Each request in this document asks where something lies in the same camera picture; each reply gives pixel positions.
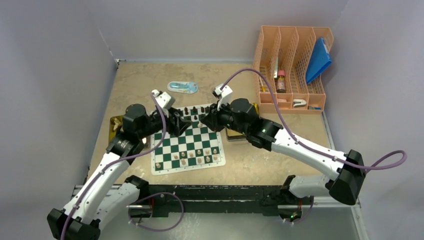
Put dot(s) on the peach plastic file organizer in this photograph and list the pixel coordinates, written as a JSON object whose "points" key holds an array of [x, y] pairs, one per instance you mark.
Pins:
{"points": [[289, 48]]}

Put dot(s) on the gold tin with white pieces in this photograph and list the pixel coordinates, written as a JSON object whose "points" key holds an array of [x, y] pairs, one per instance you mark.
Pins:
{"points": [[114, 127]]}

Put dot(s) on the blue packaged stapler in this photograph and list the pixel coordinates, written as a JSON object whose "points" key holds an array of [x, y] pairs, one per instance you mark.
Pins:
{"points": [[183, 87]]}

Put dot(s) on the empty gold tin lid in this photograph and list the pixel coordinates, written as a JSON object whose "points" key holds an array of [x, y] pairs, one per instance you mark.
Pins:
{"points": [[232, 135]]}

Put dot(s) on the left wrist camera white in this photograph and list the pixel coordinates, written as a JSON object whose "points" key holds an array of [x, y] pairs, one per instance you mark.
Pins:
{"points": [[163, 99]]}

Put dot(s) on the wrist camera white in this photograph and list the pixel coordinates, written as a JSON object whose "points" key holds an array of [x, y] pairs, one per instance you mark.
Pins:
{"points": [[223, 94], [163, 99]]}

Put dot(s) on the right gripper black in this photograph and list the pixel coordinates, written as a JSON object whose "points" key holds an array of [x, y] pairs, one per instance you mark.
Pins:
{"points": [[212, 121]]}

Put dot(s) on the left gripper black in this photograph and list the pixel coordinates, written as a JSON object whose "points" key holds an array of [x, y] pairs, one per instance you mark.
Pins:
{"points": [[178, 124]]}

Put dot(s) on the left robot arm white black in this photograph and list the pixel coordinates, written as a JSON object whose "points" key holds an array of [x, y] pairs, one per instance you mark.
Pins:
{"points": [[91, 209]]}

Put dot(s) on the yellow pen in organizer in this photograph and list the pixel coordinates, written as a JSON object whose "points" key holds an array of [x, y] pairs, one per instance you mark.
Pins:
{"points": [[261, 83]]}

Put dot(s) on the blue folder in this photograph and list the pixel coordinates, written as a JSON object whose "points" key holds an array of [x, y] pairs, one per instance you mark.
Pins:
{"points": [[319, 61]]}

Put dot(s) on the green white chess board mat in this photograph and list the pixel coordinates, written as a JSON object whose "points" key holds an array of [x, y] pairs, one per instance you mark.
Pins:
{"points": [[190, 141]]}

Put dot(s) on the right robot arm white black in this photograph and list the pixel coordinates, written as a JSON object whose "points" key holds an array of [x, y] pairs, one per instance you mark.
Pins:
{"points": [[338, 178]]}

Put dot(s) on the white stapler in organizer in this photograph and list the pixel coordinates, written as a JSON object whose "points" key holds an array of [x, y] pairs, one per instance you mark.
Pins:
{"points": [[299, 103]]}

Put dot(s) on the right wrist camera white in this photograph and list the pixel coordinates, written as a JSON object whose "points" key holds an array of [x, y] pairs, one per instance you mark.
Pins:
{"points": [[223, 94]]}

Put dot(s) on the small bottle pink cap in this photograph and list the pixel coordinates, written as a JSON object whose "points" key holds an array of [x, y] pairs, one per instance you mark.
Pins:
{"points": [[281, 82]]}

